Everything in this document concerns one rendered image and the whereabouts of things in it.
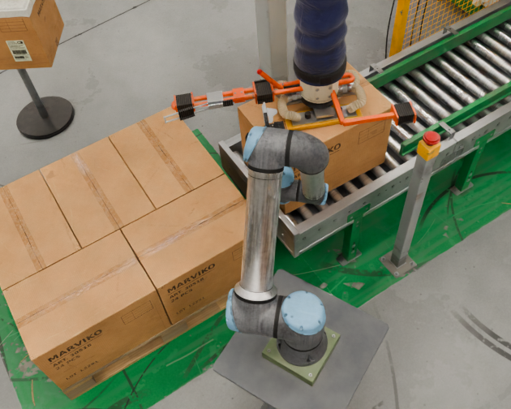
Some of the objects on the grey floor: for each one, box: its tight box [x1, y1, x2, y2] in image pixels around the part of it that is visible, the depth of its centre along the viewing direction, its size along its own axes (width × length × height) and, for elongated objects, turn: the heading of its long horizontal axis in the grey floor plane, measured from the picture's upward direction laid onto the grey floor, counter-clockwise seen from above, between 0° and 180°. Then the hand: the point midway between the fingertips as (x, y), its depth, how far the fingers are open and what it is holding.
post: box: [389, 140, 441, 269], centre depth 284 cm, size 7×7×100 cm
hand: (263, 114), depth 248 cm, fingers open, 14 cm apart
